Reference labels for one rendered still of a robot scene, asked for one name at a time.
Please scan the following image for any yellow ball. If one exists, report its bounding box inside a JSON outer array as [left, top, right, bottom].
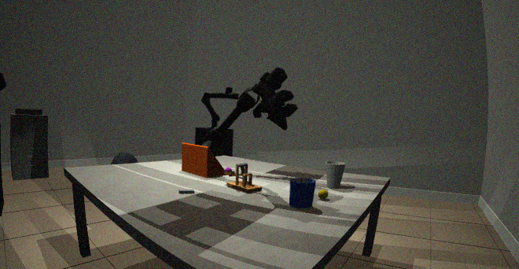
[[318, 190, 329, 200]]

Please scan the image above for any blue cup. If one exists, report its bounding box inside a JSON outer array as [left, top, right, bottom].
[[289, 177, 315, 211]]

